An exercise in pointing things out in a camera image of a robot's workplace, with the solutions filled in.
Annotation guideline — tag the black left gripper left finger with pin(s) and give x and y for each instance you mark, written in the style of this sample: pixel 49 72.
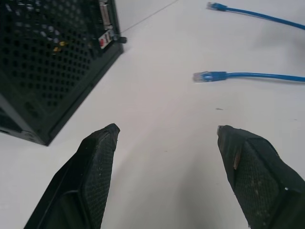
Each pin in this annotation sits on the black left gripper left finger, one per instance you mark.
pixel 82 181

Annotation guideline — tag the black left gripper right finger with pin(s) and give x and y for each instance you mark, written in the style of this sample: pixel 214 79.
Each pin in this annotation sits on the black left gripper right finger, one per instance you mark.
pixel 259 181

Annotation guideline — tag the black perforated computer case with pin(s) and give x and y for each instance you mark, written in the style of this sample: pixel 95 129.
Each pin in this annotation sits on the black perforated computer case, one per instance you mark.
pixel 47 69

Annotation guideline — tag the black plug stub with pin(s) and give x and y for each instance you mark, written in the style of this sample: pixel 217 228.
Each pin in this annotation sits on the black plug stub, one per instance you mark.
pixel 122 39

